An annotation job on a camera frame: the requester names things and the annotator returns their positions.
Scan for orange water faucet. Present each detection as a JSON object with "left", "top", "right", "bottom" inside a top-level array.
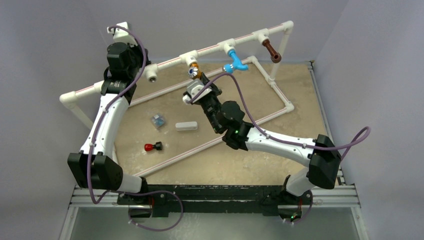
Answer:
[{"left": 187, "top": 62, "right": 202, "bottom": 80}]

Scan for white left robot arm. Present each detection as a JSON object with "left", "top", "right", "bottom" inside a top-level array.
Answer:
[{"left": 67, "top": 42, "right": 149, "bottom": 205}]

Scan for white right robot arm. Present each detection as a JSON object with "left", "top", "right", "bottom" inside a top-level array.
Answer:
[{"left": 183, "top": 73, "right": 342, "bottom": 204}]

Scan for blue water faucet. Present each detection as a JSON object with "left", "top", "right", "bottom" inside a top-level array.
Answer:
[{"left": 222, "top": 49, "right": 249, "bottom": 74}]

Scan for brown water faucet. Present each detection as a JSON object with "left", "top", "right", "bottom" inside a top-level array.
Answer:
[{"left": 261, "top": 38, "right": 282, "bottom": 64}]

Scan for white plastic case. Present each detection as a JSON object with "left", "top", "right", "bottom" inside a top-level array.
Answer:
[{"left": 175, "top": 121, "right": 198, "bottom": 131}]

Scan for clear bag blue parts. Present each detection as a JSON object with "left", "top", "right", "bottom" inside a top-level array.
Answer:
[{"left": 150, "top": 113, "right": 166, "bottom": 129}]

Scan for red black faucet piece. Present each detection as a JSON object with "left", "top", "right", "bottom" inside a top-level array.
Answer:
[{"left": 144, "top": 141, "right": 163, "bottom": 152}]

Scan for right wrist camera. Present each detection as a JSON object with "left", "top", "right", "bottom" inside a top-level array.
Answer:
[{"left": 182, "top": 78, "right": 212, "bottom": 105}]

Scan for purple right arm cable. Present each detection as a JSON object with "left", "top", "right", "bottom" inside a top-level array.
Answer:
[{"left": 185, "top": 72, "right": 372, "bottom": 163}]

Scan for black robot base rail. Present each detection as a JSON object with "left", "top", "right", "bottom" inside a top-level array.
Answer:
[{"left": 117, "top": 184, "right": 313, "bottom": 221}]

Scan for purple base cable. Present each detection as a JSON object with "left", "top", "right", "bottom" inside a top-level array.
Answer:
[{"left": 128, "top": 194, "right": 185, "bottom": 233}]

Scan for white PVC pipe frame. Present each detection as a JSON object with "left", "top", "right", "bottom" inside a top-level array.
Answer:
[{"left": 59, "top": 20, "right": 295, "bottom": 177}]

